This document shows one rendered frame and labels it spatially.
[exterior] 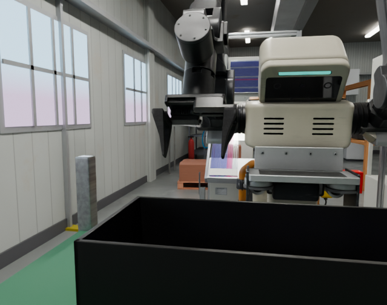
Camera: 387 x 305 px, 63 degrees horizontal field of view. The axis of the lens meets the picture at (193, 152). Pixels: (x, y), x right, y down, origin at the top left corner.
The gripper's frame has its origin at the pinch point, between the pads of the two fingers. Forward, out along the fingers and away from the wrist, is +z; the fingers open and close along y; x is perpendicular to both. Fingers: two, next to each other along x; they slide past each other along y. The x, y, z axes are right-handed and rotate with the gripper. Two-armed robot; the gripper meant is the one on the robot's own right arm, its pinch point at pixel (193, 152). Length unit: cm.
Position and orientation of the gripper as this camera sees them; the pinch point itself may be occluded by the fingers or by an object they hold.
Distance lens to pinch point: 51.7
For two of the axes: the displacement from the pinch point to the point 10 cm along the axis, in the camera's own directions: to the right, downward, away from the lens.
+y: 9.8, 0.2, -1.8
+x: 1.7, 3.4, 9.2
